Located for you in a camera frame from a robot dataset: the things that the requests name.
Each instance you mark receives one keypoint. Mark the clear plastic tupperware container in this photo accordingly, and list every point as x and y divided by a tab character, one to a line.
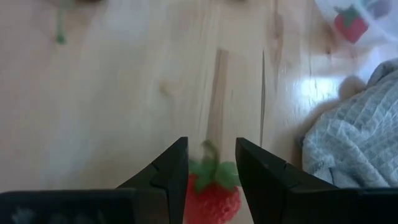
377	29

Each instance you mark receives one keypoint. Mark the grey waffle cloth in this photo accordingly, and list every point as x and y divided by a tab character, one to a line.
357	133

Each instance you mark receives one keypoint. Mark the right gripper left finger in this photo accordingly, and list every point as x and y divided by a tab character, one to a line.
93	207

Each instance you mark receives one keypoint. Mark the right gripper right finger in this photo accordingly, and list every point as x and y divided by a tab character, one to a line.
311	205

